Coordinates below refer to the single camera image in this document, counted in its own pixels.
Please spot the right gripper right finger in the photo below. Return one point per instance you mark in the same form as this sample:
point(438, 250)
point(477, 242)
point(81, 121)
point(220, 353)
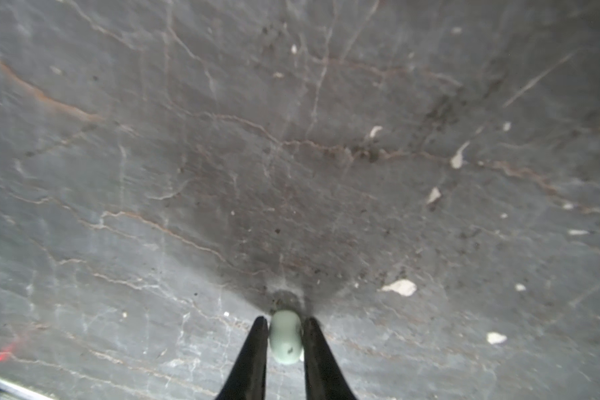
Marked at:
point(324, 379)

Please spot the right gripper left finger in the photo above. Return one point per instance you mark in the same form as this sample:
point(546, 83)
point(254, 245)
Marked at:
point(247, 379)

